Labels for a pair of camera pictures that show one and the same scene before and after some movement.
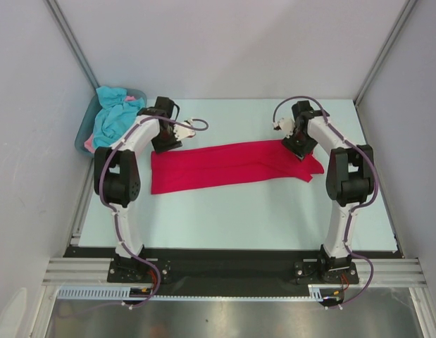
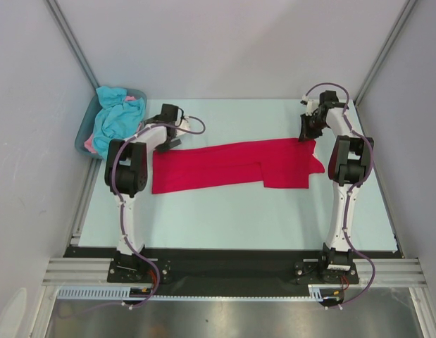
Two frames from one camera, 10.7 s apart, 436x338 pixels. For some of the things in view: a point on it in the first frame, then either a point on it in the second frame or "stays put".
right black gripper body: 299,148 → 306,127
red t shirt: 213,167 stays put
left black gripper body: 166,140 stays put
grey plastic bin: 86,121 stays put
